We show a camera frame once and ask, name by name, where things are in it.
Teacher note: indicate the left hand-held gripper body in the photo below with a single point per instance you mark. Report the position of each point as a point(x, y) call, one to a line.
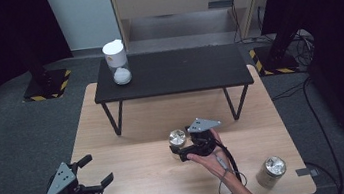
point(60, 180)

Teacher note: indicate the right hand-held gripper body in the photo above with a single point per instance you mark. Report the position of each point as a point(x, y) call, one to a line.
point(202, 125)

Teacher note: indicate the glass jar with silver lid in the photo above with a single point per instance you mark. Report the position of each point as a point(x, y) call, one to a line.
point(177, 138)

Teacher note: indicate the silver can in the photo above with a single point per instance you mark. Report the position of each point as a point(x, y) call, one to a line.
point(275, 165)

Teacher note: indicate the white-capped glass salt jar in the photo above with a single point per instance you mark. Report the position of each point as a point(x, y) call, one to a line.
point(115, 55)

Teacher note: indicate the person's right hand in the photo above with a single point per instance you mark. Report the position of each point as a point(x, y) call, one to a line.
point(217, 163)

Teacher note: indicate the black stand with striped base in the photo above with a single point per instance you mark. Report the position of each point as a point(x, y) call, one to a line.
point(47, 86)
point(273, 65)

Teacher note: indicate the grey tape patch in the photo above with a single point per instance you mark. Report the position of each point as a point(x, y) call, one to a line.
point(302, 172)

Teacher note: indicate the white panel board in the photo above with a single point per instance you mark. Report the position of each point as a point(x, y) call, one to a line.
point(82, 18)

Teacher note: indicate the grey wall plate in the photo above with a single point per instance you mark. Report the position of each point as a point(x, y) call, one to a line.
point(220, 4)

